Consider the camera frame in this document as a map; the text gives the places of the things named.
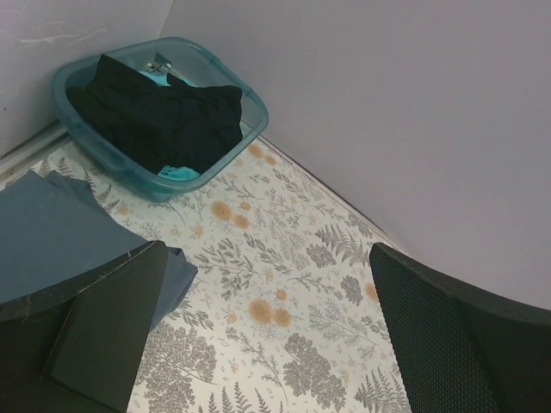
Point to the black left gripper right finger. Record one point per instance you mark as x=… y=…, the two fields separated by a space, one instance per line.
x=460 y=348

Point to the black t shirt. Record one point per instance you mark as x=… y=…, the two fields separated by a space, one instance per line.
x=175 y=125

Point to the teal plastic bin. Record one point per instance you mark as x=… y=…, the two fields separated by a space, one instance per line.
x=182 y=58

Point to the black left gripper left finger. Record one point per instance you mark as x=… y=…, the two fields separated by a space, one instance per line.
x=76 y=346

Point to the floral table mat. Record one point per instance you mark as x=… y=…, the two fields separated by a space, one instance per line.
x=283 y=315

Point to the blue-grey t shirt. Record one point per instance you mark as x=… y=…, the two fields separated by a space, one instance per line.
x=53 y=229

